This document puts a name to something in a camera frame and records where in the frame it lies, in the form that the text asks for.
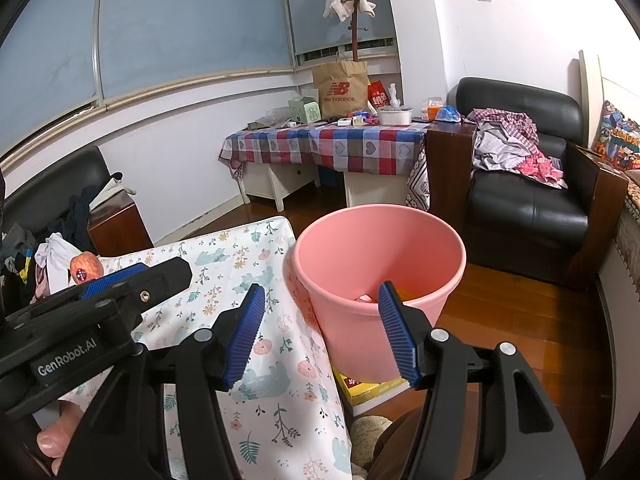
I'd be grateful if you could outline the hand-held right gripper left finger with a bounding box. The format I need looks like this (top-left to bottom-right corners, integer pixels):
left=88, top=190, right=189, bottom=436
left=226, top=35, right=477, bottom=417
left=67, top=282, right=266, bottom=480

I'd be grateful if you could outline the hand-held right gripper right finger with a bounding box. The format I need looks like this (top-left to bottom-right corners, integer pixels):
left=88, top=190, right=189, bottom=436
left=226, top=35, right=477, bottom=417
left=377, top=281, right=586, bottom=480

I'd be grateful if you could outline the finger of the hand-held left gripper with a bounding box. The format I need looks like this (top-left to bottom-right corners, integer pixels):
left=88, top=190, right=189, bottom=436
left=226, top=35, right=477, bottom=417
left=79, top=261, right=151, bottom=301
left=5, top=257, right=194, bottom=331

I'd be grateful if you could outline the pink plastic bucket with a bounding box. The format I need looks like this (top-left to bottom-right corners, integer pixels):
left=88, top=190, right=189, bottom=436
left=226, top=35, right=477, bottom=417
left=292, top=204, right=467, bottom=383

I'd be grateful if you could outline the person's left hand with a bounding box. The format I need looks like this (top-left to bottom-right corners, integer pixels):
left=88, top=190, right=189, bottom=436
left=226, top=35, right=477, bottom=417
left=36, top=400, right=86, bottom=461

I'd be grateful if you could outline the red apple with sticker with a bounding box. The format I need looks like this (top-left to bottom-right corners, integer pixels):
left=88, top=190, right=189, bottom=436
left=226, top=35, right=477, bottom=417
left=69, top=251, right=103, bottom=286

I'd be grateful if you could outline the brown wooden side table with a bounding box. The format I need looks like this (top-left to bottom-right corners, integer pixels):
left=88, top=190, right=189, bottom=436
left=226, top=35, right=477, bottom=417
left=87, top=195, right=155, bottom=257

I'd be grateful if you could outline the white garment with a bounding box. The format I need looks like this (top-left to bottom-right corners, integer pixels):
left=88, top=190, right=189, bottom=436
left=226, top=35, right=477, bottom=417
left=34, top=232, right=86, bottom=293

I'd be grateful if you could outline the yellow cardboard box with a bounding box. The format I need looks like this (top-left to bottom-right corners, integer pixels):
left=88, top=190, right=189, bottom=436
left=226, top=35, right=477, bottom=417
left=332, top=370, right=411, bottom=406

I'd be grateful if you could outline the pink patterned garment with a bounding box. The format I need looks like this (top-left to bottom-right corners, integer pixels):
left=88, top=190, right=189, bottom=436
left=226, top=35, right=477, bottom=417
left=30, top=267, right=53, bottom=306

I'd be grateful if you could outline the navy garment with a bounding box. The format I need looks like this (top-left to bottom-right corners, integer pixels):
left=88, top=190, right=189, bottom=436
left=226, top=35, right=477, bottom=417
left=47, top=185, right=108, bottom=256

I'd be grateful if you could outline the floral tablecloth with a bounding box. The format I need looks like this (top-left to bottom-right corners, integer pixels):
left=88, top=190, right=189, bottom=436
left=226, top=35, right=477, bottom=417
left=30, top=216, right=353, bottom=480

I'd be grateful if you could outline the beige slipper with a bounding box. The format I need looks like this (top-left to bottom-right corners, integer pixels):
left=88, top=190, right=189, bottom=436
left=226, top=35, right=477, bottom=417
left=348, top=415, right=393, bottom=466

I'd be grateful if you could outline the grey garment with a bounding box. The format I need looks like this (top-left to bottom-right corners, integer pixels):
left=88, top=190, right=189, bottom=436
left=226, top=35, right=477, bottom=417
left=0, top=222, right=36, bottom=271

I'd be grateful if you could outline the black leather sofa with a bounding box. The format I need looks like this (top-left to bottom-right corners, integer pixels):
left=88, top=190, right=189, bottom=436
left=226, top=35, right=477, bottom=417
left=0, top=146, right=126, bottom=271

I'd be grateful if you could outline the person's brown trouser leg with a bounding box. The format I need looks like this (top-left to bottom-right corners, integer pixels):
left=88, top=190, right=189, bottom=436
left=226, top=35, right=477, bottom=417
left=367, top=405, right=436, bottom=480

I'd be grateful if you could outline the white wooden bench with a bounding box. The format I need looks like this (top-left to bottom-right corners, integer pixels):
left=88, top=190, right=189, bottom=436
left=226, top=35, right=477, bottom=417
left=237, top=162, right=322, bottom=212
left=342, top=171, right=416, bottom=209

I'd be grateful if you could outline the red patterned hanging cloth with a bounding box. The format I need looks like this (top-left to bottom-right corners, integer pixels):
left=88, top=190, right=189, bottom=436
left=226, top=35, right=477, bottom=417
left=404, top=147, right=432, bottom=212

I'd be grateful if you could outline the dark wooden side table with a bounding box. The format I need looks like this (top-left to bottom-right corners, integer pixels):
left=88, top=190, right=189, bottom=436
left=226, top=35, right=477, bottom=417
left=425, top=121, right=478, bottom=233

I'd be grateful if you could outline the black leather armchair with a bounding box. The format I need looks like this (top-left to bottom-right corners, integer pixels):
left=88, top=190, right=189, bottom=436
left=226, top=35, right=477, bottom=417
left=445, top=77, right=628, bottom=291

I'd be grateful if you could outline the clear plastic wrap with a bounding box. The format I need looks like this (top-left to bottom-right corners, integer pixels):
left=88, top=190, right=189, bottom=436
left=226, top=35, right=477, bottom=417
left=260, top=108, right=293, bottom=128

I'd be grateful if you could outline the checkered tablecloth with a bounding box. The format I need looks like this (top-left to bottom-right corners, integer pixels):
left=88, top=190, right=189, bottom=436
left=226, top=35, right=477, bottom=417
left=219, top=122, right=432, bottom=177

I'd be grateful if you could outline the green box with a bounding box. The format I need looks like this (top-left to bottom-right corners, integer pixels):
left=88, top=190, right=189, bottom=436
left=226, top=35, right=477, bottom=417
left=287, top=94, right=321, bottom=125

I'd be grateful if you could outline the white bowl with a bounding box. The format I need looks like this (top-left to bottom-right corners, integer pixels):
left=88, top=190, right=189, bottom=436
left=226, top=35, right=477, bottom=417
left=377, top=106, right=415, bottom=126

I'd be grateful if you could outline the pile of patterned clothes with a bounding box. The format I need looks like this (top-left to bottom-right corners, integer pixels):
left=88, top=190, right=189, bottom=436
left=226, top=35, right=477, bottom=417
left=470, top=107, right=568, bottom=190

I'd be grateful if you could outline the low cabinet with patterned cloth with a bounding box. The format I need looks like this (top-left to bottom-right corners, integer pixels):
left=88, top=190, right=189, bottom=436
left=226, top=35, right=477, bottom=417
left=595, top=170, right=640, bottom=411

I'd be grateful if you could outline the red packet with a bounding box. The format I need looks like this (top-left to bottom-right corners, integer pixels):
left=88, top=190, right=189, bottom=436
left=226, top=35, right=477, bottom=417
left=367, top=81, right=388, bottom=111

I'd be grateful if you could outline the brown paper bag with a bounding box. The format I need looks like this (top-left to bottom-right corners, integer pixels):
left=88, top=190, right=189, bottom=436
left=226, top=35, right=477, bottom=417
left=312, top=60, right=372, bottom=120

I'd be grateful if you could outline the grey window blind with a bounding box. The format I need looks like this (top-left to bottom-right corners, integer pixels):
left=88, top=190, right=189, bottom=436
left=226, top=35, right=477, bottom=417
left=97, top=0, right=293, bottom=101
left=280, top=0, right=396, bottom=56

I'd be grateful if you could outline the wooden coat rack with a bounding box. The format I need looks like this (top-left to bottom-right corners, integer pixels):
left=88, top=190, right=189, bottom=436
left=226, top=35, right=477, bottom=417
left=340, top=0, right=371, bottom=63

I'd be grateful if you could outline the white board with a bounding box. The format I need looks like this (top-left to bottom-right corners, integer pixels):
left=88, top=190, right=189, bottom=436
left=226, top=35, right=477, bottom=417
left=579, top=50, right=608, bottom=153

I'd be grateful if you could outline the white cloth on rack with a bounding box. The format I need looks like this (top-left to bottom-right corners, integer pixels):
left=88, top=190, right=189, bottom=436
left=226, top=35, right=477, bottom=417
left=322, top=0, right=377, bottom=23

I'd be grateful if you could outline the colourful wall poster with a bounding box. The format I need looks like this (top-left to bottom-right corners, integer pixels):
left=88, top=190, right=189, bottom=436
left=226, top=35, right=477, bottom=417
left=590, top=100, right=640, bottom=173

